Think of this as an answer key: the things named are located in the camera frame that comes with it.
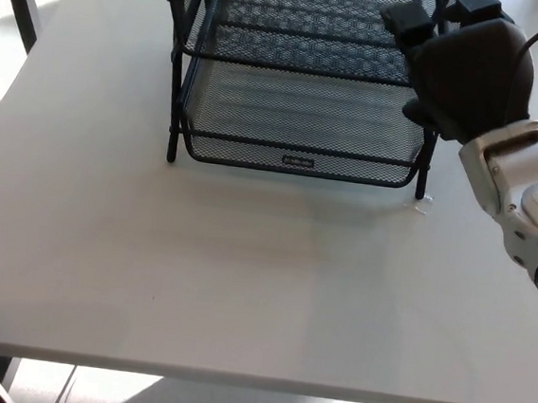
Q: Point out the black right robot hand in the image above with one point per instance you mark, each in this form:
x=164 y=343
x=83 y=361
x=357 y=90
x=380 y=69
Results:
x=471 y=78

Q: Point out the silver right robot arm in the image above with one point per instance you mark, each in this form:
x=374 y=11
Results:
x=536 y=198

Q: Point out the clear tape piece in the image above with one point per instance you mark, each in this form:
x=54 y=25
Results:
x=422 y=206

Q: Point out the small black mesh tray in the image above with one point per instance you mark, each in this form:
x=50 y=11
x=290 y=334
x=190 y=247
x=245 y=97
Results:
x=313 y=35

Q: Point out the black mesh tray with label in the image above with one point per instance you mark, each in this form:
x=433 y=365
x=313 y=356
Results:
x=297 y=161

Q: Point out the black metal tray rack frame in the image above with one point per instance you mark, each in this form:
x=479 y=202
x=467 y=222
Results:
x=172 y=149

